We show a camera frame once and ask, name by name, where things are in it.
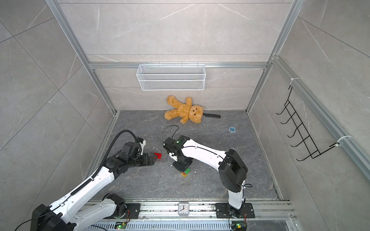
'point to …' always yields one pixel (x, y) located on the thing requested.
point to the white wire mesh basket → (171, 77)
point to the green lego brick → (187, 171)
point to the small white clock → (183, 209)
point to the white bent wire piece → (153, 147)
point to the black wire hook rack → (301, 131)
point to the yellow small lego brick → (184, 175)
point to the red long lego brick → (159, 155)
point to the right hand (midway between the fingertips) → (186, 168)
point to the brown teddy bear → (185, 111)
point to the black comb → (212, 115)
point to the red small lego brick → (183, 173)
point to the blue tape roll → (231, 129)
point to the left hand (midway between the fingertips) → (152, 155)
